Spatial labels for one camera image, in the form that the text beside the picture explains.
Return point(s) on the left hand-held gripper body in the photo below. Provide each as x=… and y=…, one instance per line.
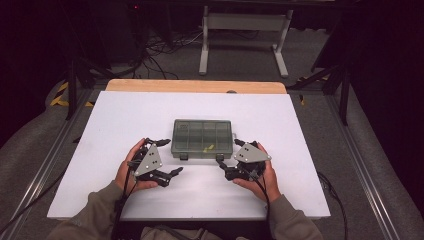
x=149, y=161

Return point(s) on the person's lap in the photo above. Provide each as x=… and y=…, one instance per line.
x=193, y=233

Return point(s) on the aluminium floor rail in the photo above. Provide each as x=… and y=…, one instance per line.
x=40, y=180
x=363, y=166

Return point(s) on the yellow black hazard tape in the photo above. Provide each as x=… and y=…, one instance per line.
x=60, y=98

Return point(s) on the person's right hand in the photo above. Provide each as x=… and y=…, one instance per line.
x=266, y=186

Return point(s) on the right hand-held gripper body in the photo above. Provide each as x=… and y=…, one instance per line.
x=250, y=158

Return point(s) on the white metal frame stand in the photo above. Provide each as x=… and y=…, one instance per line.
x=246, y=21

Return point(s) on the black metal stand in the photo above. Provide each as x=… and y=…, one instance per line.
x=71, y=90
x=345, y=96

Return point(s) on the grey clear plastic compartment box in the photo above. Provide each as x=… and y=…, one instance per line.
x=201, y=135

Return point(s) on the dark curtain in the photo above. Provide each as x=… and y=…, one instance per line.
x=390, y=83
x=26, y=66

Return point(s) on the person's left hand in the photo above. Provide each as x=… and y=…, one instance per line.
x=125, y=173

